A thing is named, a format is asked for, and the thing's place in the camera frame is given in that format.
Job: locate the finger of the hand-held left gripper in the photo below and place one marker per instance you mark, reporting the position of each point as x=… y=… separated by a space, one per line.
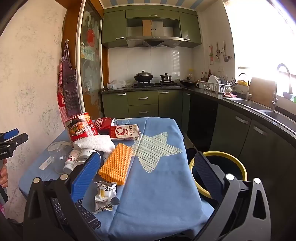
x=19 y=139
x=11 y=134

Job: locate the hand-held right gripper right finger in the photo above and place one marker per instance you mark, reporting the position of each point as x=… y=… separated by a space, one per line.
x=205 y=178

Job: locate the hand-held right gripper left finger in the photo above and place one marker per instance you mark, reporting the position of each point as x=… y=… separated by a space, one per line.
x=85 y=178

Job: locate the white pill bottle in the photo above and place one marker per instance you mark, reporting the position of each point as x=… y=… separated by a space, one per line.
x=70 y=161

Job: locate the white bottle with dark cap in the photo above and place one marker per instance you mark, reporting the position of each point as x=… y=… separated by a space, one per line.
x=84 y=154

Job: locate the white snack packet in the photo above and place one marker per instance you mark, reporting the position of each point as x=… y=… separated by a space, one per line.
x=105 y=197

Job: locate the yellow rimmed black bin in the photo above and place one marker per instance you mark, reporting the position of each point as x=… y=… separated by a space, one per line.
x=231 y=160

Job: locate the orange foam net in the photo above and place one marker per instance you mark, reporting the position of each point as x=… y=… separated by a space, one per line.
x=115 y=164

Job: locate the clear plastic bottle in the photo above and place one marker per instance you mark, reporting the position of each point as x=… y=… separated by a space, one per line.
x=56 y=157

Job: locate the white paper towel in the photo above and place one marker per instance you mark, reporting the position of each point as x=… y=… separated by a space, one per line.
x=94 y=143

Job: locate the red instant noodle cup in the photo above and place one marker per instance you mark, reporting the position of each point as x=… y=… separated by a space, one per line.
x=81 y=129

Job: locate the red soda can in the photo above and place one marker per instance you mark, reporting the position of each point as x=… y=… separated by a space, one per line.
x=104 y=124

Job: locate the white and red carton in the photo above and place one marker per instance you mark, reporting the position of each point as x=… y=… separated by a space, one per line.
x=124 y=132

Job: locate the person's left forearm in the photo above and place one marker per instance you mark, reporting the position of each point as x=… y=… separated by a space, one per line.
x=1 y=209

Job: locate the person's left hand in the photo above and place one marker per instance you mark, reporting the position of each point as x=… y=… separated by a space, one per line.
x=3 y=177

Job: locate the dark striped cloth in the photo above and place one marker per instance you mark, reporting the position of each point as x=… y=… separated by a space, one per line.
x=89 y=215

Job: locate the blue star tablecloth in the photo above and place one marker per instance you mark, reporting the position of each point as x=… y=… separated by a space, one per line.
x=161 y=185

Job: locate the dark green base cabinets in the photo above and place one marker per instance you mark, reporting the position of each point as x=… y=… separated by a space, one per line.
x=231 y=129

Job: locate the purple checked apron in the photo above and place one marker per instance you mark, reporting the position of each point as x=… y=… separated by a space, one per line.
x=70 y=88

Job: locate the black kitchen countertop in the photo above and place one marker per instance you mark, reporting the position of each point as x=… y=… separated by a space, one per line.
x=208 y=92

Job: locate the steel double sink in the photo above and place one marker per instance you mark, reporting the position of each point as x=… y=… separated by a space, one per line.
x=249 y=104

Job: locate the pink cloth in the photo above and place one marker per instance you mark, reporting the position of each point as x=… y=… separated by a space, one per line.
x=229 y=94

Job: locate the white dish rack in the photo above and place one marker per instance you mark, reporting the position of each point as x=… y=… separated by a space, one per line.
x=215 y=87

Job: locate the white mug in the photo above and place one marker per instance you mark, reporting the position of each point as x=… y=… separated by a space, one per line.
x=199 y=85

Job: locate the green base cabinet with drawers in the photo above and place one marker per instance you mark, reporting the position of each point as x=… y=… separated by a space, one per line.
x=143 y=104

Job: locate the thin chrome faucet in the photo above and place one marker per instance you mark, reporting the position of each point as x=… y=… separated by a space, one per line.
x=247 y=92

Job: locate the printed glass sliding door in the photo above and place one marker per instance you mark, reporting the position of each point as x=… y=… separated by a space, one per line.
x=89 y=69

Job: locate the white plates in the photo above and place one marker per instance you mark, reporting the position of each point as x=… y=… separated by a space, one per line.
x=215 y=79

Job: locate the clear plastic bags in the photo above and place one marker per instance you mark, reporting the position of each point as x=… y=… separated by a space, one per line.
x=119 y=84

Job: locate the wooden cutting board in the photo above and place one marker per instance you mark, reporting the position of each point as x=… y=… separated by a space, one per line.
x=262 y=92

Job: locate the dark sauce bottle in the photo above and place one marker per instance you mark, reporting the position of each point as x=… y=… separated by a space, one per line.
x=209 y=74

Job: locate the tall curved faucet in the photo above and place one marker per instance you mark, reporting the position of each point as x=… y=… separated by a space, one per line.
x=274 y=99

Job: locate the yellow oil bottle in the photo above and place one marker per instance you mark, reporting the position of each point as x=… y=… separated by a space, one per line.
x=191 y=74

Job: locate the gas stove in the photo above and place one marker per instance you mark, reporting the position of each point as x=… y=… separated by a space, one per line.
x=157 y=84

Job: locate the small black teapot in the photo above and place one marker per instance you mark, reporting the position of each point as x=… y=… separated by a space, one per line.
x=166 y=78

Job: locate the black wok with lid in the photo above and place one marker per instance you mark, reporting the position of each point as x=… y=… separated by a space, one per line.
x=143 y=77

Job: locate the hanging metal utensil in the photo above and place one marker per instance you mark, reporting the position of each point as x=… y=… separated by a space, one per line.
x=217 y=56

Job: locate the hanging metal spatula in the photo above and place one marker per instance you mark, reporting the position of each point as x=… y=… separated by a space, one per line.
x=225 y=56

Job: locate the hanging pink utensil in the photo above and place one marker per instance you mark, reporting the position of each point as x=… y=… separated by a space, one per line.
x=210 y=54

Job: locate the steel range hood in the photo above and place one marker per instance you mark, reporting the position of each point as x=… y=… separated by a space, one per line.
x=153 y=39

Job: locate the green wall cabinets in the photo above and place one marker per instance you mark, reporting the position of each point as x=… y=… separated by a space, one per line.
x=113 y=27

